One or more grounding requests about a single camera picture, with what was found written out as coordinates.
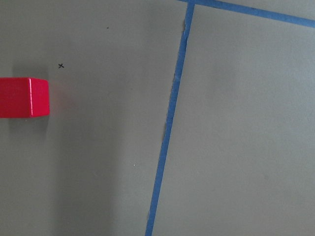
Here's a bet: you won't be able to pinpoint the red block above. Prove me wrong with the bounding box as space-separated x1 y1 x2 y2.
0 77 50 118

